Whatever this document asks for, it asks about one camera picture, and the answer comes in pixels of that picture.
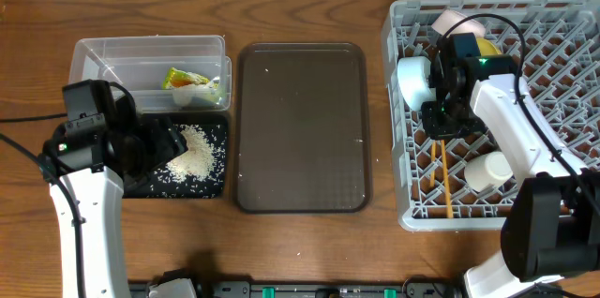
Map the pink white bowl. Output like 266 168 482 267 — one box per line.
431 9 486 38

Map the white tissue wad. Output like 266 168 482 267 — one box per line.
172 80 222 107

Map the yellow plate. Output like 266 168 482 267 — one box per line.
476 37 503 56

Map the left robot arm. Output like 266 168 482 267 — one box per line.
37 111 187 297

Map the black plastic tray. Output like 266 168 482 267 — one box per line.
124 113 229 199

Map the grey dishwasher rack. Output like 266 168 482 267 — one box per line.
381 0 599 231

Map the clear plastic bin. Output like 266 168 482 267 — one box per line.
68 36 232 113

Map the white green cup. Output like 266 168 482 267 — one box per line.
464 151 513 192

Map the wooden chopstick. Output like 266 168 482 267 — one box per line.
429 141 437 189
441 140 454 219

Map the light blue bowl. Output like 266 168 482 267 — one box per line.
397 56 436 112

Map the pile of white rice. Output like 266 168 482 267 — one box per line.
155 125 225 185

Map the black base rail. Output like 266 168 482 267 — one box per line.
129 269 466 298

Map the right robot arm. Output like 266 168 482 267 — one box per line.
430 57 599 297

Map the brown plastic serving tray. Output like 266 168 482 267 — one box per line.
233 42 372 215

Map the green snack wrapper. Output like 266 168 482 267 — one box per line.
161 67 210 90

